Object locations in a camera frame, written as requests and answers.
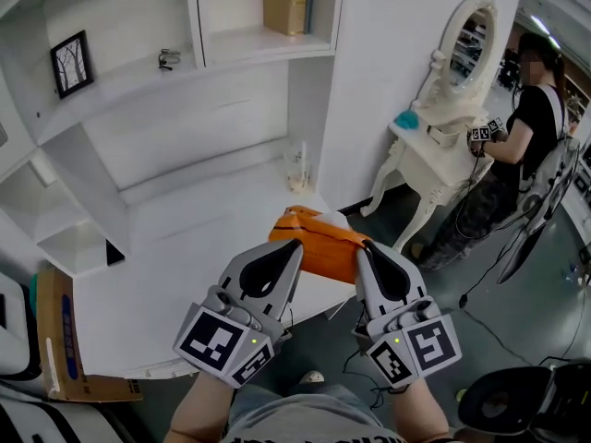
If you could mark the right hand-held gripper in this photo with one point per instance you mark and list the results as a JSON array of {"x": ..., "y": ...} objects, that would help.
[{"x": 429, "y": 344}]

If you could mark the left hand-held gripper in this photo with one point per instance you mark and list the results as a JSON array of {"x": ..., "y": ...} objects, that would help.
[{"x": 212, "y": 344}]

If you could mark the orange pouch bag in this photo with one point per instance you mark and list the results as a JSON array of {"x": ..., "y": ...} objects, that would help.
[{"x": 323, "y": 247}]

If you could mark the person's left forearm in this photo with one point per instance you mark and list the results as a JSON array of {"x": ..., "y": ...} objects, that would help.
[{"x": 198, "y": 413}]

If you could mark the person's right forearm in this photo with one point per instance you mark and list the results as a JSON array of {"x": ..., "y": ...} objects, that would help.
[{"x": 422, "y": 413}]

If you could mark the white shoe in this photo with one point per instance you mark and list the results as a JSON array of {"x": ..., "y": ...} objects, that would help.
[{"x": 312, "y": 377}]

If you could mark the white dressing table with mirror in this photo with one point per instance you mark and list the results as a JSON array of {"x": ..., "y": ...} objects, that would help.
[{"x": 429, "y": 155}]

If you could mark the person's grey shirt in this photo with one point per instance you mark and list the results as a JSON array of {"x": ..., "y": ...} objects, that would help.
[{"x": 309, "y": 418}]

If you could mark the teal cloth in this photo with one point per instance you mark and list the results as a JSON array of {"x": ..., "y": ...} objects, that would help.
[{"x": 406, "y": 121}]

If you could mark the cardboard box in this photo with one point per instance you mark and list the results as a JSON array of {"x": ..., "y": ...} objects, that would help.
[{"x": 55, "y": 339}]

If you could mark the black eyeglasses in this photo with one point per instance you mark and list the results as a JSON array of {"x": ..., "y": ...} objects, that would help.
[{"x": 167, "y": 59}]

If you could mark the white panel with black trim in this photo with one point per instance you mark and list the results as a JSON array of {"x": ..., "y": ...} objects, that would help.
[
  {"x": 14, "y": 330},
  {"x": 37, "y": 422}
]

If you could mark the gold box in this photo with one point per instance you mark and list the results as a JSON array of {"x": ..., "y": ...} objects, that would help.
[{"x": 284, "y": 3}]

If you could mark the white wall shelf unit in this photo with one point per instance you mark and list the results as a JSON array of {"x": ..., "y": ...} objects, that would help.
[{"x": 184, "y": 270}]

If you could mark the black picture frame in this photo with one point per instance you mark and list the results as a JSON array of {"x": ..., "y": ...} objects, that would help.
[{"x": 71, "y": 65}]

